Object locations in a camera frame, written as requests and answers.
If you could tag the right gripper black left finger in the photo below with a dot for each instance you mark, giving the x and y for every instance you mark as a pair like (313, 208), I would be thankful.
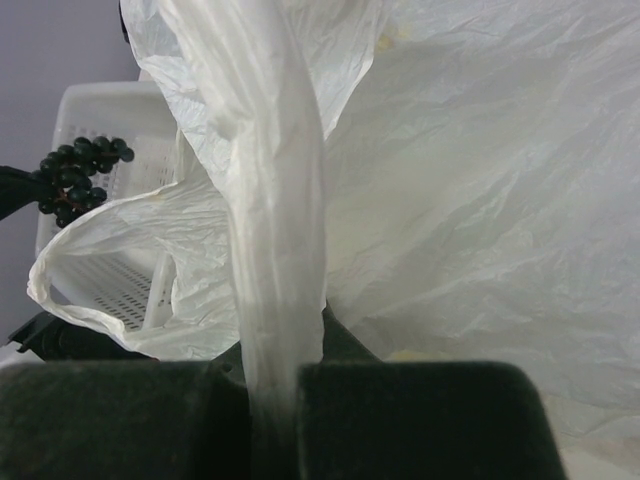
(125, 419)

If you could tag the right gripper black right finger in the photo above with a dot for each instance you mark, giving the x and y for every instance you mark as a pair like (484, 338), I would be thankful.
(361, 418)

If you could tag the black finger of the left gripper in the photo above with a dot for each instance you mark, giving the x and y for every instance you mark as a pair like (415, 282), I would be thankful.
(20, 188)

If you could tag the black fake grape bunch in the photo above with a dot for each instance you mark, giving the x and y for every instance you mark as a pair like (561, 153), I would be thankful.
(67, 175)

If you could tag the white plastic bag lemon print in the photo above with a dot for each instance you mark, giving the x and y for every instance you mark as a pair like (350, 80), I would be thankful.
(456, 179)

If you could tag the white perforated plastic basket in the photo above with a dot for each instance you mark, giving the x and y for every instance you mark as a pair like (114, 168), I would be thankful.
(115, 200)

